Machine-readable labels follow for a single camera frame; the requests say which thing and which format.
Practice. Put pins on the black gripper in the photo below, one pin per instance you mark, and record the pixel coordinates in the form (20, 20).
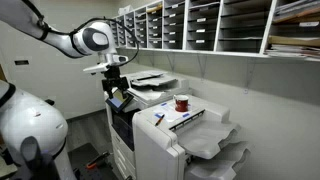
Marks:
(112, 80)

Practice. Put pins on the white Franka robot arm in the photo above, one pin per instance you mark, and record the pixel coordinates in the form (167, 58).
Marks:
(30, 123)

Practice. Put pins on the red cup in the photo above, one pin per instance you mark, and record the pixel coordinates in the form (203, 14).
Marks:
(181, 104)

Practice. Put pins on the copier touchscreen panel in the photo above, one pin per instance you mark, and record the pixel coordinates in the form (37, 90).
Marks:
(119, 100)

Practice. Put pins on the white office copier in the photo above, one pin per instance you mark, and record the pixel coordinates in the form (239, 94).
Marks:
(150, 88)

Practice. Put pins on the white paper sheet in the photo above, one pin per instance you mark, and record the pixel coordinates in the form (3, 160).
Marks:
(170, 114)

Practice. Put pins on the white copier finisher unit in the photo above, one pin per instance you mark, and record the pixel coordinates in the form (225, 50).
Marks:
(160, 146)

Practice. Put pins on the white box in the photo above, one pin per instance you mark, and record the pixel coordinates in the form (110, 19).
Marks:
(125, 9)

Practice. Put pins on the white mail sorter shelf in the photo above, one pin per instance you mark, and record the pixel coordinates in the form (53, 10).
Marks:
(216, 25)

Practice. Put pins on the loose paper stack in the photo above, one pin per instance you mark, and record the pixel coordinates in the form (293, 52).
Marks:
(290, 50)

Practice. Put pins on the manila folder stack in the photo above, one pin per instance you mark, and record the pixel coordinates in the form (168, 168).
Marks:
(293, 40)

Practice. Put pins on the slanted paper pile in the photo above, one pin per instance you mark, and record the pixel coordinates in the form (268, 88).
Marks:
(296, 10)

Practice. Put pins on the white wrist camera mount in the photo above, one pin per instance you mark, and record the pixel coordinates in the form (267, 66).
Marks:
(110, 63)

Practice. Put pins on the metal shelf bracket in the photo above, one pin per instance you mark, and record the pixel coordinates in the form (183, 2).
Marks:
(171, 62)
(202, 66)

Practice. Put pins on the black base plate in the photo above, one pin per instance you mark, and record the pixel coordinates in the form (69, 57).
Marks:
(83, 160)

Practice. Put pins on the dark wall plate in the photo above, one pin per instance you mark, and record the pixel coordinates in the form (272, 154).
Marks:
(21, 62)

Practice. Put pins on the dark grey foreground mount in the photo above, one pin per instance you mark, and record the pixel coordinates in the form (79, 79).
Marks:
(35, 160)

